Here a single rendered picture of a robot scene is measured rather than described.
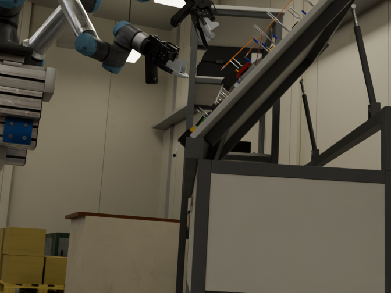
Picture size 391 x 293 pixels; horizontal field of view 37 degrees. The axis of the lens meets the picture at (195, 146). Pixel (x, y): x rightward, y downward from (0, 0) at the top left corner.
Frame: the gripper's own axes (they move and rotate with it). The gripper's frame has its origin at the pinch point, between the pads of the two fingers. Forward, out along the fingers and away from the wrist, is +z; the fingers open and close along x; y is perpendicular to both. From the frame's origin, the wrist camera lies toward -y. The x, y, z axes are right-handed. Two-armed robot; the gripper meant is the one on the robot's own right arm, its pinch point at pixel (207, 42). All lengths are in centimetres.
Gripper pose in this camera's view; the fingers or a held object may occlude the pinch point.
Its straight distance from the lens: 216.1
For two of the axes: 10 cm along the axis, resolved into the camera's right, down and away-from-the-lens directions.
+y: 9.2, -3.3, 2.3
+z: 3.8, 9.0, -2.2
